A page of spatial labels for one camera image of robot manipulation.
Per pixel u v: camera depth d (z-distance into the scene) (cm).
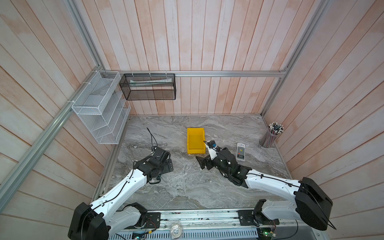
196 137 107
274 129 90
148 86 104
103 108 72
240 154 97
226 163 59
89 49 80
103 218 39
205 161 71
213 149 76
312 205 42
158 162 61
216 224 73
